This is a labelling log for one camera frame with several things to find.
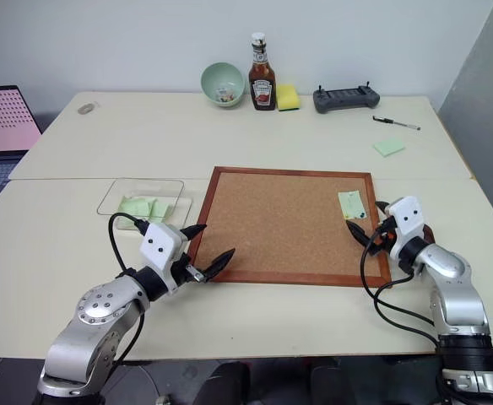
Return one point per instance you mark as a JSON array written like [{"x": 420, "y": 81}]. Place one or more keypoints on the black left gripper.
[{"x": 185, "y": 272}]

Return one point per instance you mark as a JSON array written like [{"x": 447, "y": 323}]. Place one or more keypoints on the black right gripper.
[{"x": 383, "y": 236}]

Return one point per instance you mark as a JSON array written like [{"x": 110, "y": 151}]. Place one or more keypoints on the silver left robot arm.
[{"x": 103, "y": 310}]

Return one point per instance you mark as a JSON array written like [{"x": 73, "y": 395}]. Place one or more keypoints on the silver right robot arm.
[{"x": 457, "y": 291}]

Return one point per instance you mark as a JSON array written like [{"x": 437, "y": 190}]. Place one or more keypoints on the green sticky note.
[{"x": 351, "y": 205}]

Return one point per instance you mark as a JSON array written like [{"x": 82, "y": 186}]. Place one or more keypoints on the green sticky note pad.
[{"x": 389, "y": 146}]

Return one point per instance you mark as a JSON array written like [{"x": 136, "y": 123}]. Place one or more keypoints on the wood-framed cork board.
[{"x": 280, "y": 223}]

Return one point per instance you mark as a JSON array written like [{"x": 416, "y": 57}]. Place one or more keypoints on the large crumpled green note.
[{"x": 133, "y": 206}]

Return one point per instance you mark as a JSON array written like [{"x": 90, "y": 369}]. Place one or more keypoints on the small parts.
[{"x": 225, "y": 95}]

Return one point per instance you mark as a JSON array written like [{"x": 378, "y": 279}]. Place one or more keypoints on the clear glass tray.
[{"x": 174, "y": 190}]

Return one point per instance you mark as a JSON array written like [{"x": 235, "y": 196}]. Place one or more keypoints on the black and white pen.
[{"x": 394, "y": 122}]

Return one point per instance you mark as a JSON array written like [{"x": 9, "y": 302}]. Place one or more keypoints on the grey handheld controller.
[{"x": 343, "y": 100}]

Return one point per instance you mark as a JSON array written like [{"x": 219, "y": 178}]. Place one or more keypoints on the yellow sponge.
[{"x": 288, "y": 97}]

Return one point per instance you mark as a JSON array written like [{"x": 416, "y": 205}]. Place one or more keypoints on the pale green bowl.
[{"x": 221, "y": 78}]

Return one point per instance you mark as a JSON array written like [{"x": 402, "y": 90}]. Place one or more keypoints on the ketchup bottle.
[{"x": 262, "y": 80}]

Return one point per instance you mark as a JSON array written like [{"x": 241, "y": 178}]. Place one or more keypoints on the clear tape roll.
[{"x": 85, "y": 109}]

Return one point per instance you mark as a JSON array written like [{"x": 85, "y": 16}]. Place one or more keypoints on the open laptop with pink screen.
[{"x": 1, "y": 122}]

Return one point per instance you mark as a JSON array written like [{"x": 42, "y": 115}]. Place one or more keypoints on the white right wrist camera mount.
[{"x": 407, "y": 215}]

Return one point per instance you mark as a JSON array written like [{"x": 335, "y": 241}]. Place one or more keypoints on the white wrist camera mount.
[
  {"x": 160, "y": 244},
  {"x": 407, "y": 215}
]

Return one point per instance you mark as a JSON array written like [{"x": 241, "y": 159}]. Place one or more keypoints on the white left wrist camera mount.
[{"x": 160, "y": 244}]

